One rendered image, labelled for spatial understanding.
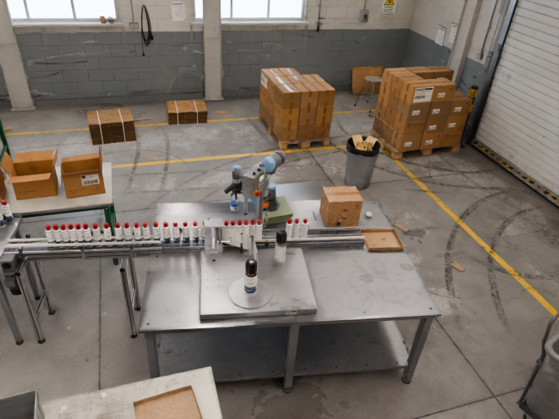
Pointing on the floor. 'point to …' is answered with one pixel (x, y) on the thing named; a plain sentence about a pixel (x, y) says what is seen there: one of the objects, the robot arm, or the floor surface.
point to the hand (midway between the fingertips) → (233, 200)
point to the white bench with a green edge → (212, 410)
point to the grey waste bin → (358, 170)
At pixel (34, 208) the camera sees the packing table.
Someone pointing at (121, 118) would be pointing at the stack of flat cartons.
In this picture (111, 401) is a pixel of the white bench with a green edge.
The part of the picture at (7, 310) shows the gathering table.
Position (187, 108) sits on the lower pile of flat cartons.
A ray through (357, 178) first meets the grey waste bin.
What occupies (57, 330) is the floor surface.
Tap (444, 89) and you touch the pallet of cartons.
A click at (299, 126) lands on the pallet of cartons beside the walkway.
